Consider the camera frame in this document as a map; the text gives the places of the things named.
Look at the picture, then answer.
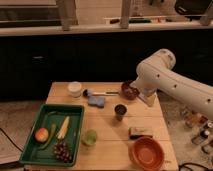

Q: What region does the dark red bowl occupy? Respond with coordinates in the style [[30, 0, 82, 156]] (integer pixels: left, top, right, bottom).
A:
[[121, 80, 139, 100]]

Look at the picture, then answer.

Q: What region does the dark brown sponge block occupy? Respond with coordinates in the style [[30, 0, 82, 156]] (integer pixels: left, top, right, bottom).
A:
[[129, 127, 153, 139]]

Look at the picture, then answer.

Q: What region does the red yellow apple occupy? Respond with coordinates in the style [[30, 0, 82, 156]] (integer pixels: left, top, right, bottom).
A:
[[35, 128, 49, 143]]

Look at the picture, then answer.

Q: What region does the green chili pepper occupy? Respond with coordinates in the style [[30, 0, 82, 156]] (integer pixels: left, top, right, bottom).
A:
[[39, 124, 57, 150]]

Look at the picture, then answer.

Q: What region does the green plastic cup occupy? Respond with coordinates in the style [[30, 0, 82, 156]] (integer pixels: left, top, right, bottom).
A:
[[82, 129, 97, 146]]

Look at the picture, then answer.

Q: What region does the yellow corn cob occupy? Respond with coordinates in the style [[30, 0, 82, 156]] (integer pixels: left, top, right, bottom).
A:
[[57, 116, 70, 139]]

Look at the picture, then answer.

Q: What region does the green plastic tray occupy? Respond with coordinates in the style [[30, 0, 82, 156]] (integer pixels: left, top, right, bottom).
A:
[[19, 104, 84, 167]]

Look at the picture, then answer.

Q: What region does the orange terracotta bowl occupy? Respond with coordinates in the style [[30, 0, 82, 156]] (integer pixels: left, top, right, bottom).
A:
[[131, 137, 164, 171]]

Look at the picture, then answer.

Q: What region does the grey triangular cloth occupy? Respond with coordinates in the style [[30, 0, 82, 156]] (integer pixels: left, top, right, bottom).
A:
[[139, 93, 156, 107]]

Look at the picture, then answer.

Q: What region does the white cup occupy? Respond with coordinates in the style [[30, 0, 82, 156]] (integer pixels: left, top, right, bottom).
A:
[[68, 81, 82, 98]]

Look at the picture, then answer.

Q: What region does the dark grape bunch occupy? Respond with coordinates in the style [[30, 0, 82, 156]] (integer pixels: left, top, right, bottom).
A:
[[53, 141, 72, 163]]

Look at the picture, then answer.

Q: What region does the black floor cable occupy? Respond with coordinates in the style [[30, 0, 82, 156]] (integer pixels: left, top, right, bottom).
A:
[[0, 127, 24, 154]]

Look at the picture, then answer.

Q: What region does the dish brush with white handle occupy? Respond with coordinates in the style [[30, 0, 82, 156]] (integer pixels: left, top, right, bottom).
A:
[[83, 89, 119, 97]]

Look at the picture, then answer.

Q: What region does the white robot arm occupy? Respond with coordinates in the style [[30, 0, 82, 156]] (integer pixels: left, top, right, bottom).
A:
[[131, 49, 213, 121]]

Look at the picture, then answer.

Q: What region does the dark metal cup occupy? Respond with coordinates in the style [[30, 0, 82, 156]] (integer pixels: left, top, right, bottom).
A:
[[114, 104, 127, 121]]

